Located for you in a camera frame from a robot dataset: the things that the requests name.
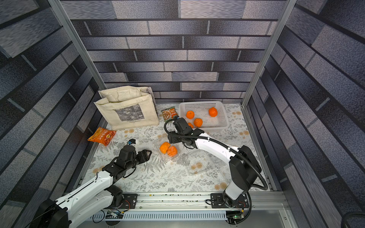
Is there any orange fruit four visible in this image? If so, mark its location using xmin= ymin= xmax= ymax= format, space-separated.
xmin=194 ymin=118 xmax=203 ymax=128

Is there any white plastic perforated basket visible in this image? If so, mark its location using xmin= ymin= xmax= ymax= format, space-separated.
xmin=178 ymin=101 xmax=229 ymax=132

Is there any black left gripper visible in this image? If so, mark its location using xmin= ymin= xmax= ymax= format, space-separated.
xmin=126 ymin=149 xmax=154 ymax=171

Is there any green red snack packet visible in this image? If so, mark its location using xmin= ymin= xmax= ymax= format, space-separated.
xmin=162 ymin=106 xmax=178 ymax=122

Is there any orange fruit five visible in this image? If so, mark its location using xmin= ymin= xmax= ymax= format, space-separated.
xmin=159 ymin=142 xmax=171 ymax=154

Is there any orange fruit one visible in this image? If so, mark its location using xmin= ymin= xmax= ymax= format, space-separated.
xmin=208 ymin=107 xmax=218 ymax=117

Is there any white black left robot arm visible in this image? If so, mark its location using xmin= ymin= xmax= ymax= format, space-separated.
xmin=27 ymin=145 xmax=152 ymax=228

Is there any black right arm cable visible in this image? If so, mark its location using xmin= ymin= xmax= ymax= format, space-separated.
xmin=163 ymin=118 xmax=269 ymax=191

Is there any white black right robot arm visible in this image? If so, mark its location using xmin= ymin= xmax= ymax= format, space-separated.
xmin=163 ymin=116 xmax=269 ymax=208

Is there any orange fruit six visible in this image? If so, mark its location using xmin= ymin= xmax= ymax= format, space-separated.
xmin=167 ymin=146 xmax=178 ymax=157

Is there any orange fruit three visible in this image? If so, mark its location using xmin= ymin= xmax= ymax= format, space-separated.
xmin=186 ymin=111 xmax=195 ymax=119

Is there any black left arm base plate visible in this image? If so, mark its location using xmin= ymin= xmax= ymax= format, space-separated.
xmin=117 ymin=194 xmax=138 ymax=211

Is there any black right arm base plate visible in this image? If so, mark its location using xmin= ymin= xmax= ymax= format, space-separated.
xmin=209 ymin=193 xmax=250 ymax=209

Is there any orange red snack bag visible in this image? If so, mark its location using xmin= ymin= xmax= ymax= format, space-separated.
xmin=88 ymin=127 xmax=117 ymax=146

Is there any cream Monet canvas tote bag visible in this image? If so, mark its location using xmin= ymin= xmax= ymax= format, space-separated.
xmin=94 ymin=85 xmax=159 ymax=131

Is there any aluminium front rail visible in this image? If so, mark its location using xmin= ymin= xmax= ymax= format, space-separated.
xmin=56 ymin=191 xmax=291 ymax=212

